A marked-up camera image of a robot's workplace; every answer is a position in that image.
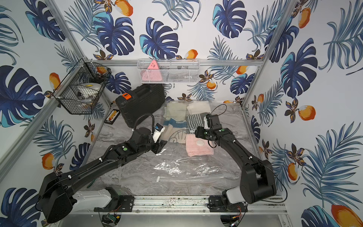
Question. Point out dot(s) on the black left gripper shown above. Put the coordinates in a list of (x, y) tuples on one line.
[(158, 146)]

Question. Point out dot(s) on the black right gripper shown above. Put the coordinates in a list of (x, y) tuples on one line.
[(200, 132)]

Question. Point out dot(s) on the green striped towel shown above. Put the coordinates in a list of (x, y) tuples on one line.
[(195, 120)]

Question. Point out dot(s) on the pink towel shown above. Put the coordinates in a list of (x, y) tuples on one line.
[(194, 150)]

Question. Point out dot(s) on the cream and teal towel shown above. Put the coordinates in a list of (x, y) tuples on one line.
[(175, 131)]

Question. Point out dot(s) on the white towel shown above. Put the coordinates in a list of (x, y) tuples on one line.
[(198, 107)]

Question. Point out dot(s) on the clear plastic vacuum bag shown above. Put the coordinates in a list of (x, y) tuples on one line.
[(173, 171)]

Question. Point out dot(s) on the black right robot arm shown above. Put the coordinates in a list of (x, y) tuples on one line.
[(257, 182)]

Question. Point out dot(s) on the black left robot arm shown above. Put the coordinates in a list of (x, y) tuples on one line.
[(59, 194)]

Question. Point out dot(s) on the white round bag valve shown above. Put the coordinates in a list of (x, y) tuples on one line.
[(200, 143)]

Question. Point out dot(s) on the black plastic tool case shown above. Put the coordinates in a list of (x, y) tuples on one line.
[(146, 98)]

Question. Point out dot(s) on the small black orange box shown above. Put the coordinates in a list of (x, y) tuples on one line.
[(111, 118)]

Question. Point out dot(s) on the pink triangle object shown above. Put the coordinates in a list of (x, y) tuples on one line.
[(152, 74)]

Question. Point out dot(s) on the aluminium front rail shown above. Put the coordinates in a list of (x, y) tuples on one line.
[(183, 205)]

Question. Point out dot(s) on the clear wall-mounted tray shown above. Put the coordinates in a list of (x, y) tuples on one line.
[(174, 70)]

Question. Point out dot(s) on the black wire basket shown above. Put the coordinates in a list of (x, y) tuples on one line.
[(82, 88)]

